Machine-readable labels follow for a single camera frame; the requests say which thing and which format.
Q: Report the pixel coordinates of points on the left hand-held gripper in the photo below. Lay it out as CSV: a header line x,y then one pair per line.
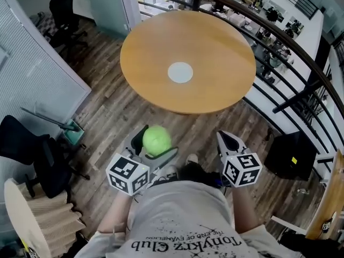
x,y
126,175

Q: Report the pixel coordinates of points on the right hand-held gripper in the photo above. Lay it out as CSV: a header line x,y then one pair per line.
x,y
242,169

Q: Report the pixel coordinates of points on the round green vegetable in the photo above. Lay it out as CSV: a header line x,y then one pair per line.
x,y
157,141

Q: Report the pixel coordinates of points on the white round dish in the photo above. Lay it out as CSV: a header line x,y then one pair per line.
x,y
180,72

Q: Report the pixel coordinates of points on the person's right forearm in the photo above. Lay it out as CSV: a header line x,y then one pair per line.
x,y
246,211

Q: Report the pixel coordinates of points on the person's left forearm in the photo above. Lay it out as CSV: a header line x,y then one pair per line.
x,y
115,211

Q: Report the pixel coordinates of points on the person's beige shoe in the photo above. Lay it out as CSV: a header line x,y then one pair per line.
x,y
192,158

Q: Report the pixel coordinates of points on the person's black trousers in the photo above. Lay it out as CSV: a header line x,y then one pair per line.
x,y
199,173

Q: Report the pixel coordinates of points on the black box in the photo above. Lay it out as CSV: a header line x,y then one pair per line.
x,y
291,156

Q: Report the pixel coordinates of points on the person's grey printed t-shirt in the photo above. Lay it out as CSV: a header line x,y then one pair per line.
x,y
182,219

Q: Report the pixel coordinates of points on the green dustpan with broom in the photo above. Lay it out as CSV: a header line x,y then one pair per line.
x,y
71,133

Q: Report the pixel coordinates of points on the light wooden board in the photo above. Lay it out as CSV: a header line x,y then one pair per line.
x,y
329,197

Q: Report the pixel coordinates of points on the curved black metal railing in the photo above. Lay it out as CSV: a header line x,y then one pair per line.
x,y
295,46

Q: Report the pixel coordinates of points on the black office chair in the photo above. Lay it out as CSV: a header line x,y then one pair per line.
x,y
64,20
32,152

